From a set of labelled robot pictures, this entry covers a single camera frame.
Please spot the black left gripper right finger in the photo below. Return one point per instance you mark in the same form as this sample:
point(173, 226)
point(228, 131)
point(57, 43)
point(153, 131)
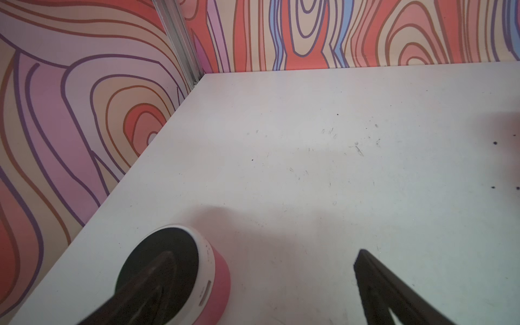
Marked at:
point(383, 294)

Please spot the aluminium frame post back left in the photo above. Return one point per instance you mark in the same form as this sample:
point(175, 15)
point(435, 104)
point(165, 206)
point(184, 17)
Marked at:
point(172, 19)

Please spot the pink white round speaker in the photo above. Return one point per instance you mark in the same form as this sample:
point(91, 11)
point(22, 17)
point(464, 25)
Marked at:
point(202, 280)

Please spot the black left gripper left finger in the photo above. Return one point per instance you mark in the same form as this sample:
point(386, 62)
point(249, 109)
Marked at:
point(144, 300)

